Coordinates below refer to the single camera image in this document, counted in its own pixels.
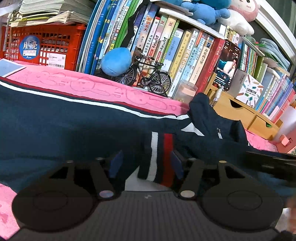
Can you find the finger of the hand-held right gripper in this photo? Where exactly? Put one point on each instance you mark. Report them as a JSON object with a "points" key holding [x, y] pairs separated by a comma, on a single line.
{"points": [[272, 162]]}

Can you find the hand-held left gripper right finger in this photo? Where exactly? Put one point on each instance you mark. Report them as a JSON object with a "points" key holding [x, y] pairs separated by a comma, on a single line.
{"points": [[177, 162]]}

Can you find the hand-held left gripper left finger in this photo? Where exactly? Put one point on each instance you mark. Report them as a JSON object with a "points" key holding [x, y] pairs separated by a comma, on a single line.
{"points": [[116, 162]]}

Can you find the navy and white jacket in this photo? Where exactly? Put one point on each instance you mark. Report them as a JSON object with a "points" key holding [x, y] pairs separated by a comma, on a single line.
{"points": [[69, 129]]}

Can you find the pink toy house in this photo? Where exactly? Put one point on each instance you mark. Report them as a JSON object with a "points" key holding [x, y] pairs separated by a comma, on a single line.
{"points": [[286, 142]]}

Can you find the white translucent container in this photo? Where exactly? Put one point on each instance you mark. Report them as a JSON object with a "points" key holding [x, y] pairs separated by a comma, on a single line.
{"points": [[286, 120]]}

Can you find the wooden drawer organizer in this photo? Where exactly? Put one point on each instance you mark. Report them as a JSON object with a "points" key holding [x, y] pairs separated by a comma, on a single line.
{"points": [[245, 113]]}

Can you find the row of pink blue books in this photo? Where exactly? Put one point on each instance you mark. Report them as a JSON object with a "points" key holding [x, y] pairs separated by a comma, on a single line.
{"points": [[277, 97]]}

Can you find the clear cup with pink lid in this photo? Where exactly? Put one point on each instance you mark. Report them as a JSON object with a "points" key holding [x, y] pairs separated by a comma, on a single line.
{"points": [[185, 91]]}

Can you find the white printed cardboard box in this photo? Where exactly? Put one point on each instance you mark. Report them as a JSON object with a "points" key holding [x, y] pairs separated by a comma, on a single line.
{"points": [[251, 90]]}

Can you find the pink rabbit-print blanket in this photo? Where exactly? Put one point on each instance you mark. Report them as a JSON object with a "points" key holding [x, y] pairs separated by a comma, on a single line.
{"points": [[92, 85]]}

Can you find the black miniature bicycle model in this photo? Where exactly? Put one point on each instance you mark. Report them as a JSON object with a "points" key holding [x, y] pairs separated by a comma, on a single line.
{"points": [[157, 78]]}

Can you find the blue plush ball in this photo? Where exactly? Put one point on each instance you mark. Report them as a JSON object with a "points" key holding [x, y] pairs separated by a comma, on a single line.
{"points": [[115, 61]]}

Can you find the smartphone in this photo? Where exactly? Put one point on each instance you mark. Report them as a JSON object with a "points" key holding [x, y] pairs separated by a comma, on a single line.
{"points": [[227, 64]]}

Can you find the row of green spined books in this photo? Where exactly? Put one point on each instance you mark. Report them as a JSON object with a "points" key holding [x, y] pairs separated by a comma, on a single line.
{"points": [[248, 55]]}

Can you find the row of thick shelf books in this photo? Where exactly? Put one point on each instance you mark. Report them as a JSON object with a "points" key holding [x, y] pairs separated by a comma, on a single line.
{"points": [[182, 51]]}

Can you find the row of tall blue books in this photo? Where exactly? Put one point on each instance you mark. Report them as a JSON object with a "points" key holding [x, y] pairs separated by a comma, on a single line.
{"points": [[101, 34]]}

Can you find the large red plastic crate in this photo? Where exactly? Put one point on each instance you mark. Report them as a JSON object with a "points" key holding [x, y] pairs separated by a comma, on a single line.
{"points": [[60, 39]]}

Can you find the white shelf board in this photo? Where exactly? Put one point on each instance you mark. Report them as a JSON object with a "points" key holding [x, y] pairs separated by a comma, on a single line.
{"points": [[192, 22]]}

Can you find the blue notebook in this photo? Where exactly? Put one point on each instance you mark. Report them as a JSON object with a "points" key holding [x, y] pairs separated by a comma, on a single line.
{"points": [[9, 67]]}

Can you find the pink and white plush toy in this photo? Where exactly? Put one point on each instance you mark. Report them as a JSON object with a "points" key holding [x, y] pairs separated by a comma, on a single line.
{"points": [[242, 14]]}

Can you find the blue plush toy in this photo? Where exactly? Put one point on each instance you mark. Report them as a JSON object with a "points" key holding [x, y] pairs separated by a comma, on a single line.
{"points": [[205, 12]]}

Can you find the stack of paper workbooks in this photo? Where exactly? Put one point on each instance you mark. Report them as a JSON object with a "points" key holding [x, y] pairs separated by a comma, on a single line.
{"points": [[57, 11]]}

